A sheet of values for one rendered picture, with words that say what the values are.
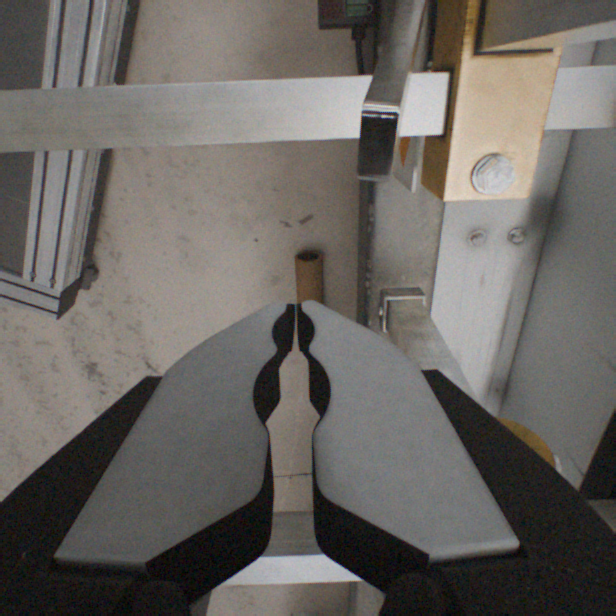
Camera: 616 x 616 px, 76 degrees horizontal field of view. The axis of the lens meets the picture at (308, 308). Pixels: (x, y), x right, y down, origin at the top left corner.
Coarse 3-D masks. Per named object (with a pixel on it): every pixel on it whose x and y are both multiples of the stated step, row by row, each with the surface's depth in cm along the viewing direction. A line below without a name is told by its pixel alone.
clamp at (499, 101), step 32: (448, 0) 20; (480, 0) 18; (448, 32) 21; (448, 64) 21; (480, 64) 19; (512, 64) 19; (544, 64) 19; (480, 96) 20; (512, 96) 20; (544, 96) 20; (448, 128) 21; (480, 128) 21; (512, 128) 21; (544, 128) 21; (448, 160) 22; (512, 160) 21; (448, 192) 22; (480, 192) 22; (512, 192) 22
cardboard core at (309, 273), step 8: (296, 256) 113; (304, 256) 116; (312, 256) 116; (320, 256) 112; (296, 264) 112; (304, 264) 110; (312, 264) 110; (320, 264) 111; (296, 272) 113; (304, 272) 111; (312, 272) 111; (320, 272) 112; (296, 280) 115; (304, 280) 112; (312, 280) 112; (320, 280) 113; (296, 288) 116; (304, 288) 113; (312, 288) 113; (320, 288) 115; (304, 296) 115; (312, 296) 114; (320, 296) 116
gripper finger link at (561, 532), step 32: (448, 384) 8; (448, 416) 7; (480, 416) 7; (480, 448) 7; (512, 448) 7; (512, 480) 6; (544, 480) 6; (512, 512) 6; (544, 512) 6; (576, 512) 6; (544, 544) 5; (576, 544) 5; (608, 544) 5; (448, 576) 5; (480, 576) 5; (512, 576) 5; (544, 576) 5; (576, 576) 5; (608, 576) 5; (448, 608) 5; (480, 608) 5; (512, 608) 5; (544, 608) 5; (576, 608) 5; (608, 608) 5
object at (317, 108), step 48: (0, 96) 21; (48, 96) 21; (96, 96) 21; (144, 96) 21; (192, 96) 21; (240, 96) 21; (288, 96) 21; (336, 96) 21; (432, 96) 21; (576, 96) 21; (0, 144) 22; (48, 144) 22; (96, 144) 22; (144, 144) 22; (192, 144) 22
